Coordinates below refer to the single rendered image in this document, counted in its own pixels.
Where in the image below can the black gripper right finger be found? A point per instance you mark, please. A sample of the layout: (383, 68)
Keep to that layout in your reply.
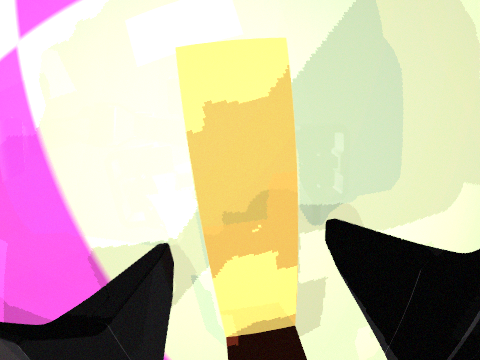
(421, 302)

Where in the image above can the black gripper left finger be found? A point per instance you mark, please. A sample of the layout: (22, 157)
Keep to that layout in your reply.
(127, 319)

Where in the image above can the yellow bar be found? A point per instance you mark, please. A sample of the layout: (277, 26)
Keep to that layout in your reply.
(238, 114)

